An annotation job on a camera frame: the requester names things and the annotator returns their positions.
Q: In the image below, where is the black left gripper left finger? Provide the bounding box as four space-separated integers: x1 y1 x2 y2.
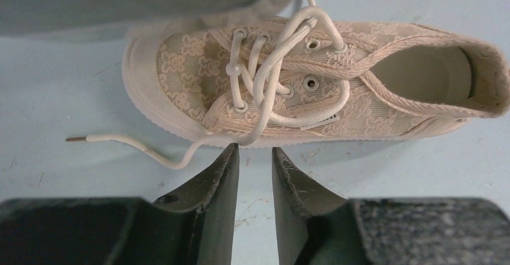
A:
1 144 239 264

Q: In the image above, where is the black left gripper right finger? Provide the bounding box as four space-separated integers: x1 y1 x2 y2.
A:
272 147 509 264

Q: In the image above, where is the beige sneaker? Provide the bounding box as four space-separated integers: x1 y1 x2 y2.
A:
82 0 509 169
1 0 292 43

